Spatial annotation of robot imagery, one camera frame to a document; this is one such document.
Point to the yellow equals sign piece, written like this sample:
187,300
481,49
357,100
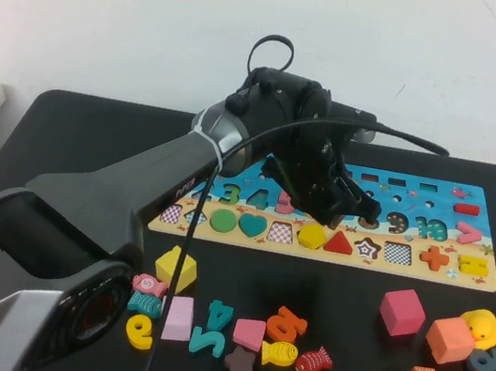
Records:
471,266

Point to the yellow number six piece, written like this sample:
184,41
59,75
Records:
145,342

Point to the yellow pentagon piece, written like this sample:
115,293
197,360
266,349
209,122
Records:
313,238

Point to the red fish piece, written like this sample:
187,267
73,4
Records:
312,365

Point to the pink trapezoid piece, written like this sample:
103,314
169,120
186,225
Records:
248,334

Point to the teal heart piece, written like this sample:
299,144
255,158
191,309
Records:
252,225

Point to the brown star piece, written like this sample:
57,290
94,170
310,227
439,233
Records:
238,363

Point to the blue-grey number nine piece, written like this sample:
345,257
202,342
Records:
494,358

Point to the yellow rubber duck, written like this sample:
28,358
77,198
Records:
479,327

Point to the yellow fish piece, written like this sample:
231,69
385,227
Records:
278,354

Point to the orange plus sign piece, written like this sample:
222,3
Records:
433,258

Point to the red triangle piece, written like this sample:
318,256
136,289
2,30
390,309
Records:
338,246

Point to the colourful wooden puzzle board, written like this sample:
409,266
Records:
418,195

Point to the orange number ten piece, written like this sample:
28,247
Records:
295,322

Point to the teal number four piece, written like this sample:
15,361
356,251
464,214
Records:
216,314

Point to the teal striped fish piece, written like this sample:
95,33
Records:
143,304

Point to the pink fish number five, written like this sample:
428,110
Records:
148,285

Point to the magenta wooden cube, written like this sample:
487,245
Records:
401,310

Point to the red minus sign piece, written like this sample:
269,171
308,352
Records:
465,208

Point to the lilac wooden cube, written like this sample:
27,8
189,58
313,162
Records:
180,320

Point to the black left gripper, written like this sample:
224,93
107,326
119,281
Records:
307,171

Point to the salmon wooden cube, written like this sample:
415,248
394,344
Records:
448,342

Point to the pink greater-than sign piece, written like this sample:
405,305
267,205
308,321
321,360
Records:
475,235

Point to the teal number two piece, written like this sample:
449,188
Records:
217,341

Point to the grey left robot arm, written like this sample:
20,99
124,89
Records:
82,205

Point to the yellow wooden cube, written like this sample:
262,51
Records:
169,270

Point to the green circle piece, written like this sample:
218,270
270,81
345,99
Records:
223,221

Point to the pink number five piece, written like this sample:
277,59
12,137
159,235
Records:
282,206

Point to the white zip tie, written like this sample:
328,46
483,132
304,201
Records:
210,141

